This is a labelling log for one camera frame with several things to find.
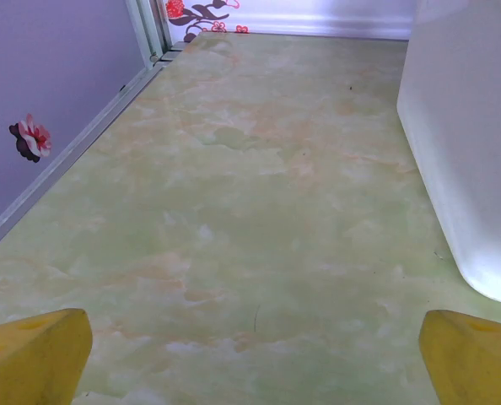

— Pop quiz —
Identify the white storage box blue lid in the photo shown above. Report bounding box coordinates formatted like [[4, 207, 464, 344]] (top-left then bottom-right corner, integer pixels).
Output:
[[396, 0, 501, 305]]

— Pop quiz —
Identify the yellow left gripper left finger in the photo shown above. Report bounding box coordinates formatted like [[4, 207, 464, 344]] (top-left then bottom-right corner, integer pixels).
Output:
[[0, 307, 94, 405]]

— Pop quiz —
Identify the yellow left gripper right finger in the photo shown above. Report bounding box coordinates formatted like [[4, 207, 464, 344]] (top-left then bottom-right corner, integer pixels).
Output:
[[417, 309, 501, 405]]

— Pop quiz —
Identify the aluminium frame post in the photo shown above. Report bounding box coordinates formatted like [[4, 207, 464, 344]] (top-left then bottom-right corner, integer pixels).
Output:
[[126, 0, 174, 71]]

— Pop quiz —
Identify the aluminium table edge rail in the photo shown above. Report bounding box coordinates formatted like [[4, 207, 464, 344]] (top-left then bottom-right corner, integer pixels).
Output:
[[0, 62, 165, 262]]

